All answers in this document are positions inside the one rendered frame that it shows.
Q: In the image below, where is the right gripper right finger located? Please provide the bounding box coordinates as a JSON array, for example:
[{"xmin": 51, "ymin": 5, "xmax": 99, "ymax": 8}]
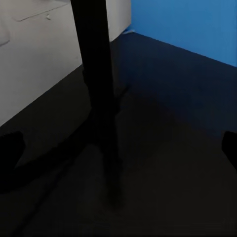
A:
[{"xmin": 221, "ymin": 131, "xmax": 237, "ymax": 171}]

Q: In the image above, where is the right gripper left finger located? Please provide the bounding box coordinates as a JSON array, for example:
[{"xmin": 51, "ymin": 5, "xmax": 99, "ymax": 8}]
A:
[{"xmin": 0, "ymin": 131, "xmax": 26, "ymax": 189}]

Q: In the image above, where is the monitor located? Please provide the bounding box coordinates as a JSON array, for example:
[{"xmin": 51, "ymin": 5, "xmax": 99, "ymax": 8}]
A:
[{"xmin": 0, "ymin": 0, "xmax": 132, "ymax": 182}]

